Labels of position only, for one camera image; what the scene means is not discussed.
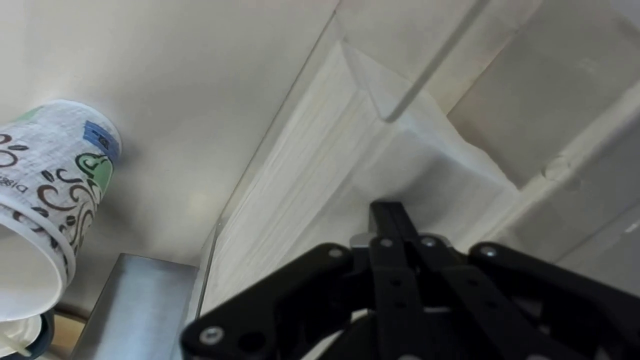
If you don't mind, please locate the white plate blue rim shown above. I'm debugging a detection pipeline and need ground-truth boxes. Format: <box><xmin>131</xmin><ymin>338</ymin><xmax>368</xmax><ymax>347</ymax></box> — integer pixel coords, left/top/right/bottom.
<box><xmin>0</xmin><ymin>311</ymin><xmax>54</xmax><ymax>360</ymax></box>

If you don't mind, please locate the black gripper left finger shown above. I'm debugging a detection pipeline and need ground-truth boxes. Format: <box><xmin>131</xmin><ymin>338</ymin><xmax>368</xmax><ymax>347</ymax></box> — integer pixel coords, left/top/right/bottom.
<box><xmin>180</xmin><ymin>242</ymin><xmax>371</xmax><ymax>360</ymax></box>

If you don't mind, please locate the patterned paper cup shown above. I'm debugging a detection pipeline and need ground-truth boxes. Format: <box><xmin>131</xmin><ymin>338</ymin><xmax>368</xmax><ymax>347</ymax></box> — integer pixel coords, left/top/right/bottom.
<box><xmin>0</xmin><ymin>99</ymin><xmax>123</xmax><ymax>321</ymax></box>

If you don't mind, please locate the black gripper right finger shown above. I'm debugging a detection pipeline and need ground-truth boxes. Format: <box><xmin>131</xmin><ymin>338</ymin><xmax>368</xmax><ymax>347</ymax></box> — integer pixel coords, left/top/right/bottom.
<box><xmin>371</xmin><ymin>202</ymin><xmax>640</xmax><ymax>360</ymax></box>

